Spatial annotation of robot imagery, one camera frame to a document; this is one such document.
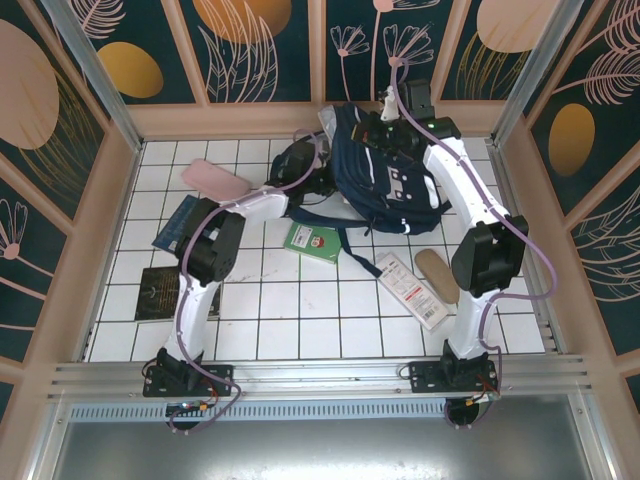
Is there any aluminium corner post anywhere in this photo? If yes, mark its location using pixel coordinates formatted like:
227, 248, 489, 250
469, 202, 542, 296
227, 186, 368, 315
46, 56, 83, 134
38, 0, 146, 154
491, 0, 587, 147

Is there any aluminium side rail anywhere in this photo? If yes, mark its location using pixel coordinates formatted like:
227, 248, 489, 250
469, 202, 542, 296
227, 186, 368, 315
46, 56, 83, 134
74, 142, 146, 362
487, 142, 569, 357

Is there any blue book with yellow label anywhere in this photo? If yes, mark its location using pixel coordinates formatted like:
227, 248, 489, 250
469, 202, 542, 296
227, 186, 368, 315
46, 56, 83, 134
152, 194, 204, 251

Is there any navy blue backpack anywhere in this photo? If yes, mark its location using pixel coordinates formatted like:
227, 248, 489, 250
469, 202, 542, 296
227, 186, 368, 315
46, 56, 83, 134
287, 102, 451, 279

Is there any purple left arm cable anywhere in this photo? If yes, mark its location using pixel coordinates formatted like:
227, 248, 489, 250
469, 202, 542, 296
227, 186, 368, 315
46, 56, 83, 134
167, 128, 331, 436

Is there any white ruler set package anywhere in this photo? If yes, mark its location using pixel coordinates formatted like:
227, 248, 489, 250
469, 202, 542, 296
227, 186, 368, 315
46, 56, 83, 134
375, 252, 454, 331

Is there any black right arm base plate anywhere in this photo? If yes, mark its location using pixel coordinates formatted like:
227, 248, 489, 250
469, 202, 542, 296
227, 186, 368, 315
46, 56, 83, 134
407, 359, 501, 396

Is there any aluminium front rail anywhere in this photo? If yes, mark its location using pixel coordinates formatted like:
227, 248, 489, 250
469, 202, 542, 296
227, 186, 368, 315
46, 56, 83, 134
47, 353, 596, 401

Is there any perforated metal vent strip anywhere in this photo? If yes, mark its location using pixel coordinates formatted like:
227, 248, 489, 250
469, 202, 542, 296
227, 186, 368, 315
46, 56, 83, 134
67, 402, 584, 422

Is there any pink pencil case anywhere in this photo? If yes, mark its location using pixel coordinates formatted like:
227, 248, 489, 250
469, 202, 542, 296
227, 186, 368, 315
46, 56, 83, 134
180, 158, 253, 200

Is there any green notebook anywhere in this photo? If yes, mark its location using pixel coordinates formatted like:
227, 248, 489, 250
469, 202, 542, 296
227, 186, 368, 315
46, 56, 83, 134
283, 222, 342, 266

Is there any grey metal sheet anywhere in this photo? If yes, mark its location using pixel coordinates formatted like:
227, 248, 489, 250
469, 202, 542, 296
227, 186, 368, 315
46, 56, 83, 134
29, 419, 621, 480

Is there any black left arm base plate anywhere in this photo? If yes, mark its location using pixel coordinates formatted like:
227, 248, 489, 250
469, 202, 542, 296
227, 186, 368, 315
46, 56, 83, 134
142, 362, 236, 399

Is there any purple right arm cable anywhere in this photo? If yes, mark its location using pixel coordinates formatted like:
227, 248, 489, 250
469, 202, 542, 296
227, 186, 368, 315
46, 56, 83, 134
389, 57, 560, 431

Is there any black book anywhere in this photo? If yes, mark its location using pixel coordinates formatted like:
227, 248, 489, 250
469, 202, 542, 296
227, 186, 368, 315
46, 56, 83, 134
133, 266, 223, 324

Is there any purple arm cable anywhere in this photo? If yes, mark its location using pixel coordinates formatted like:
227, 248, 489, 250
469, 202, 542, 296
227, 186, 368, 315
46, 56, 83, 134
167, 128, 331, 436
389, 57, 560, 431

